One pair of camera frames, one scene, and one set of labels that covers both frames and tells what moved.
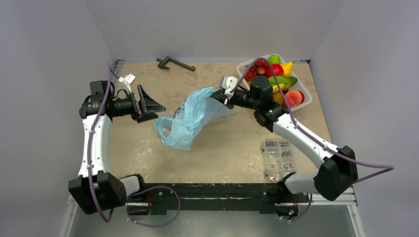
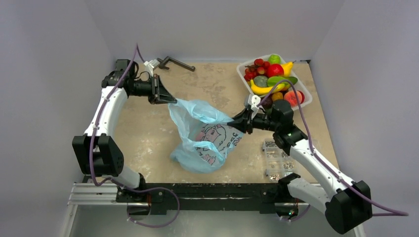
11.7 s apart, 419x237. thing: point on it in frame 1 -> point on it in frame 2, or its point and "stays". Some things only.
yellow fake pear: (287, 67) stays
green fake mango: (289, 81) stays
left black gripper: (146, 105) -> (158, 94)
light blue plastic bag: (198, 107) -> (207, 137)
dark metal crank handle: (161, 65) stays
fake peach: (294, 98) stays
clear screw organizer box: (278, 158) stays
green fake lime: (273, 59) stays
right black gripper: (224, 98) -> (248, 117)
